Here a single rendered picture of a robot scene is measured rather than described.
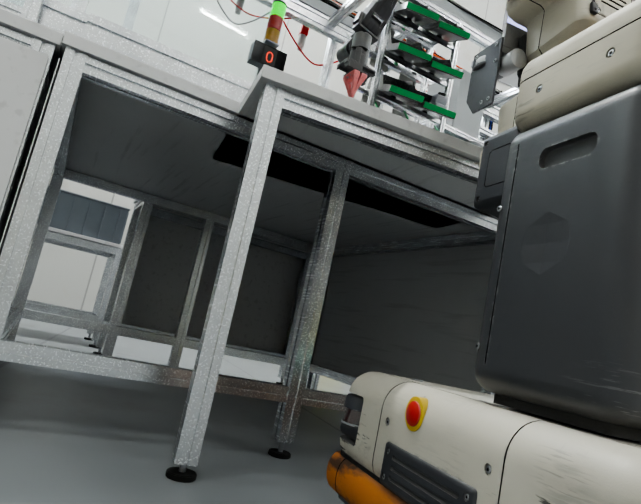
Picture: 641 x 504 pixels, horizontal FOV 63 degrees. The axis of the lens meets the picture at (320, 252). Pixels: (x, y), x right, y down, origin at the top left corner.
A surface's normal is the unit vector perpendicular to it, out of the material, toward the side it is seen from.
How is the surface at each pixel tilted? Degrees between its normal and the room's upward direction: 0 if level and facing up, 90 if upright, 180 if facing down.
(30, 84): 90
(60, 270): 90
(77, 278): 90
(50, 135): 90
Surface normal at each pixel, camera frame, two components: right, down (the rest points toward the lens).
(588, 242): -0.92, -0.25
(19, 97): 0.47, -0.05
